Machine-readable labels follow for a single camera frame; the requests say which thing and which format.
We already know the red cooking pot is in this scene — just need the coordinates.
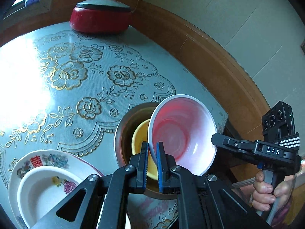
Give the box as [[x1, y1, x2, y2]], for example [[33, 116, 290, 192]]
[[70, 6, 131, 34]]

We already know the white floral enamel bowl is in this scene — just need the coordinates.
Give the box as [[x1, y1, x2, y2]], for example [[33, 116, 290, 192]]
[[17, 166, 84, 228]]

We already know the brown large bowl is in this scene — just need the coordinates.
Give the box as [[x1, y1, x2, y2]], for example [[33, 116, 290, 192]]
[[114, 102, 179, 200]]

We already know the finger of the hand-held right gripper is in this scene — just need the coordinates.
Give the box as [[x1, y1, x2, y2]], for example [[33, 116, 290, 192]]
[[211, 134, 259, 155]]

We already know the person's right hand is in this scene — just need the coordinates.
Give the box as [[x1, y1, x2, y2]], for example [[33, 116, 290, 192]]
[[252, 170, 297, 211]]

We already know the red bowl white inside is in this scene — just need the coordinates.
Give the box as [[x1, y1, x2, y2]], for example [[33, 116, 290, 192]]
[[148, 94, 218, 176]]

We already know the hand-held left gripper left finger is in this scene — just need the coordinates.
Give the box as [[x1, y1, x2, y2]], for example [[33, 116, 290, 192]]
[[29, 141, 149, 229]]

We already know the yellow bowl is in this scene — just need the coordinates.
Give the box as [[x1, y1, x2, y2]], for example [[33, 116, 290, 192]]
[[132, 119, 159, 180]]

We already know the grey pot lid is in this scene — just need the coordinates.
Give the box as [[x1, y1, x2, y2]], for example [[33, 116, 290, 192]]
[[76, 0, 131, 12]]

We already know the white angular plate red print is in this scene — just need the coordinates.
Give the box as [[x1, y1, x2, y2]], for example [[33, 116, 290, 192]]
[[8, 149, 104, 229]]

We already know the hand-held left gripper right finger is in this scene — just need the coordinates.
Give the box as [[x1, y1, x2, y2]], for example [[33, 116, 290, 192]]
[[157, 141, 272, 229]]

